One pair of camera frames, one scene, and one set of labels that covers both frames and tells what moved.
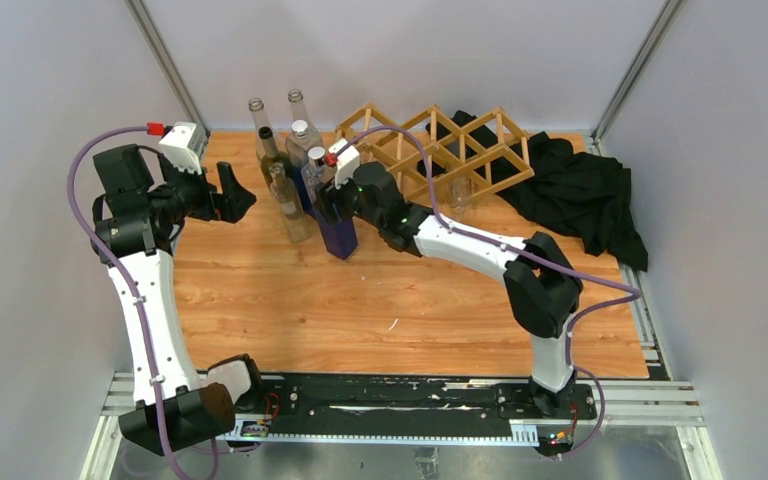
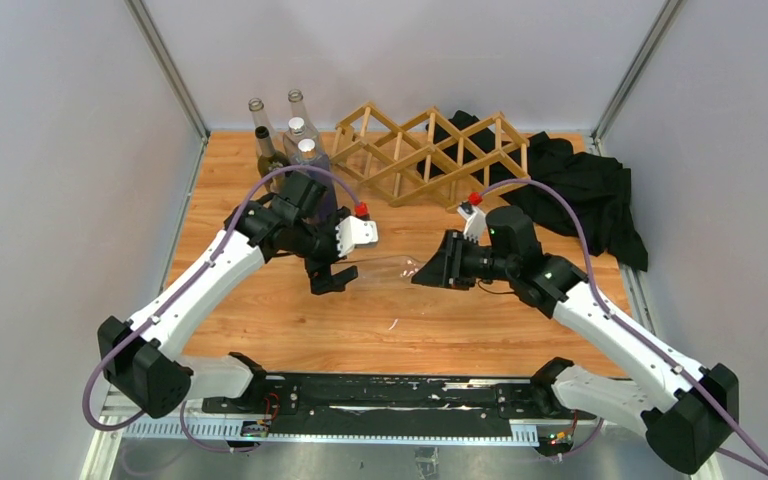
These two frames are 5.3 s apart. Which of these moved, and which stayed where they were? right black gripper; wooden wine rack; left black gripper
Moved: right black gripper; left black gripper
Stayed: wooden wine rack
